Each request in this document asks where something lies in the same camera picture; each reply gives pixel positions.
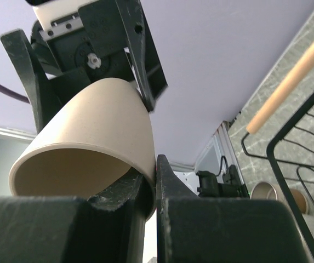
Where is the steel cup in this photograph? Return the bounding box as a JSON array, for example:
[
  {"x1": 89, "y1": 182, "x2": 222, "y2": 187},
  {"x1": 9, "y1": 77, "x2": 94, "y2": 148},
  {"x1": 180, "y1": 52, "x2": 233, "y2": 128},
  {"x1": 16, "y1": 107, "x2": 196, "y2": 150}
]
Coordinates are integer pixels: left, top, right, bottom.
[{"x1": 250, "y1": 181, "x2": 283, "y2": 202}]

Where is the beige handleless cup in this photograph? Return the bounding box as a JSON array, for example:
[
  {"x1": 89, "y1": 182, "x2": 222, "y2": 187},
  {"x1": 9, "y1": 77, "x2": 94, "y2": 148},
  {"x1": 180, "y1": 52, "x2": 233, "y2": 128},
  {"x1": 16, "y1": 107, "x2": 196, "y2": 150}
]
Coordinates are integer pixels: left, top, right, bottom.
[{"x1": 9, "y1": 78, "x2": 156, "y2": 218}]

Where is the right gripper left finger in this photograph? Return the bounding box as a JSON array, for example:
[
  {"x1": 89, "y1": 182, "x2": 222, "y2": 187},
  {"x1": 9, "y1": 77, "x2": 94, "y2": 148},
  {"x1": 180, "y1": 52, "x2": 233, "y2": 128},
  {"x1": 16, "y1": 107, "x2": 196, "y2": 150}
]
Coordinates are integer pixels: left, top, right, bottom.
[{"x1": 0, "y1": 170, "x2": 146, "y2": 262}]

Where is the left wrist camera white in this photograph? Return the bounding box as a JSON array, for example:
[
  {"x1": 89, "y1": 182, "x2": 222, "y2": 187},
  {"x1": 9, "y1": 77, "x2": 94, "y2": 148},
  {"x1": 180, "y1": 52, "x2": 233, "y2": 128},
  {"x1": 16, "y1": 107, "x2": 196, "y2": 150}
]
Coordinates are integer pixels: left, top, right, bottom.
[{"x1": 29, "y1": 0, "x2": 94, "y2": 31}]

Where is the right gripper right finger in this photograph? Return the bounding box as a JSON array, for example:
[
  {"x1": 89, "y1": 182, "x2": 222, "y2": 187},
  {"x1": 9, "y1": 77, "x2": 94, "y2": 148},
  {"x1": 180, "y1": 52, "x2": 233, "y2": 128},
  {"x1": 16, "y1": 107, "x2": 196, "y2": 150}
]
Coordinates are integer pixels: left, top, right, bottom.
[{"x1": 156, "y1": 155, "x2": 309, "y2": 262}]

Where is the black wire dish rack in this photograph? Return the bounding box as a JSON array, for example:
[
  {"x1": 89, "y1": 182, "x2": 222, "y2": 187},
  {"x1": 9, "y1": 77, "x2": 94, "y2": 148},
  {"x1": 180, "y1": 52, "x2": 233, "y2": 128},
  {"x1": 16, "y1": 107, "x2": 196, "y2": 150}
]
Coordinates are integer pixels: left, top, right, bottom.
[{"x1": 240, "y1": 20, "x2": 314, "y2": 263}]

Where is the beige mug white inside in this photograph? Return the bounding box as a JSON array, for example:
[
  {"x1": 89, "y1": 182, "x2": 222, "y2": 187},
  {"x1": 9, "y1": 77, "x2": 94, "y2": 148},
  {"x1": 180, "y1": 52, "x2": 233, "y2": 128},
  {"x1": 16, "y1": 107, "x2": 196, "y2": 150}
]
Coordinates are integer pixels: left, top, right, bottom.
[{"x1": 296, "y1": 214, "x2": 314, "y2": 262}]

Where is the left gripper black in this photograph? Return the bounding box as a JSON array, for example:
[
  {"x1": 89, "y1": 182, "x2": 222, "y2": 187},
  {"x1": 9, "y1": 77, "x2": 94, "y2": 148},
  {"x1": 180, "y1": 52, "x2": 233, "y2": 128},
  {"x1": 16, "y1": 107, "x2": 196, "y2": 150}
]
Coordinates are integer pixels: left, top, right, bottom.
[{"x1": 0, "y1": 1, "x2": 167, "y2": 133}]

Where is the blue butterfly mug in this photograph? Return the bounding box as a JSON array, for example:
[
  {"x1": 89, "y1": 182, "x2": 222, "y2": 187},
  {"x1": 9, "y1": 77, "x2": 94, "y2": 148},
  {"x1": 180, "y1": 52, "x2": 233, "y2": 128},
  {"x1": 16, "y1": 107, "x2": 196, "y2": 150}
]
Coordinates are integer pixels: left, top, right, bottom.
[{"x1": 290, "y1": 188, "x2": 309, "y2": 214}]

